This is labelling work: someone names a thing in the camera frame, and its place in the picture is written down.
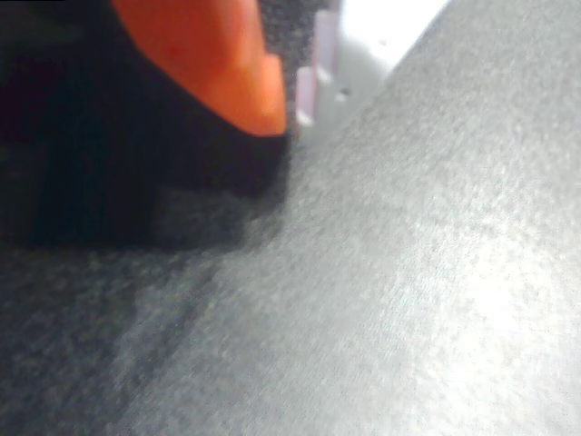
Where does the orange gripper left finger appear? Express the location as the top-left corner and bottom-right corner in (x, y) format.
(111, 0), (290, 138)

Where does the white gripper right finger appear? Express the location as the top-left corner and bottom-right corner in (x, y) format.
(293, 0), (448, 147)

